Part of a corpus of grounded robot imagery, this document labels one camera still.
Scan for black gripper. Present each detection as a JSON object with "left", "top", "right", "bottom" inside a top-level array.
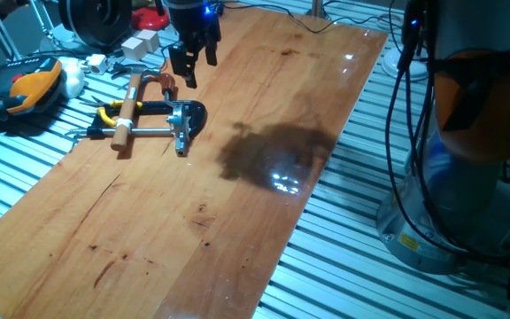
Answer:
[{"left": 166, "top": 0, "right": 223, "bottom": 89}]

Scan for metal lever with brown knob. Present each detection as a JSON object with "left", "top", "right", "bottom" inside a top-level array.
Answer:
[{"left": 157, "top": 73, "right": 184, "bottom": 117}]

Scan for black base lever press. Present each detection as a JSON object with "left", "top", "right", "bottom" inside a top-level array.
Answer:
[{"left": 64, "top": 99, "right": 208, "bottom": 159}]

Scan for red round object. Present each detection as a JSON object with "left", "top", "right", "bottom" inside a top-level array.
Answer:
[{"left": 130, "top": 4, "right": 171, "bottom": 31}]

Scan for black filament spool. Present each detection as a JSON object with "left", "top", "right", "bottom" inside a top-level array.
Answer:
[{"left": 58, "top": 0, "right": 133, "bottom": 50}]

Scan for white rounded object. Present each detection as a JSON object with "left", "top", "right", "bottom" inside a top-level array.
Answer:
[{"left": 58, "top": 56, "right": 87, "bottom": 99}]

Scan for grey round stand base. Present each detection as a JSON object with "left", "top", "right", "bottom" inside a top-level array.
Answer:
[{"left": 37, "top": 21, "right": 90, "bottom": 55}]

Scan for orange and black teach pendant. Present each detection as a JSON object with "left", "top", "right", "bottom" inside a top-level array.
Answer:
[{"left": 0, "top": 55, "right": 64, "bottom": 123}]

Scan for large wooden board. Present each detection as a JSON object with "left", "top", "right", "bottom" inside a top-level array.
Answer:
[{"left": 0, "top": 6, "right": 390, "bottom": 319}]

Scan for yellow handled pliers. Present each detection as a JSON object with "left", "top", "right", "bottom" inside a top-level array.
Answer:
[{"left": 79, "top": 95, "right": 144, "bottom": 129}]

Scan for wooden handle claw hammer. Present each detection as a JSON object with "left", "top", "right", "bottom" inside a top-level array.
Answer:
[{"left": 109, "top": 63, "right": 150, "bottom": 152}]

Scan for black cable across board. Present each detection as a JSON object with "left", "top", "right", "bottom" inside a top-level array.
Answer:
[{"left": 217, "top": 2, "right": 405, "bottom": 35}]

